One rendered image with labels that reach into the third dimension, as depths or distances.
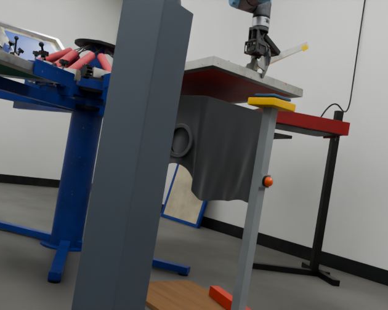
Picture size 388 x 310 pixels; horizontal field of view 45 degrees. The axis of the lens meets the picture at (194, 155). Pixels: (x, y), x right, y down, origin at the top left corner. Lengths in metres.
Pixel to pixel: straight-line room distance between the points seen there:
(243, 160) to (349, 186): 2.02
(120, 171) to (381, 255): 2.68
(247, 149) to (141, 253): 0.75
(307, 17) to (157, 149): 3.23
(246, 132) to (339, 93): 2.20
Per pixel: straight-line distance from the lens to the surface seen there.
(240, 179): 2.14
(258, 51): 2.02
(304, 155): 4.30
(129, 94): 1.60
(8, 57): 2.10
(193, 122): 1.96
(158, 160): 1.63
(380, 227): 3.90
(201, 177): 1.96
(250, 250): 1.81
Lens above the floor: 0.68
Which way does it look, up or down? 1 degrees up
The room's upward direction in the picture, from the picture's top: 9 degrees clockwise
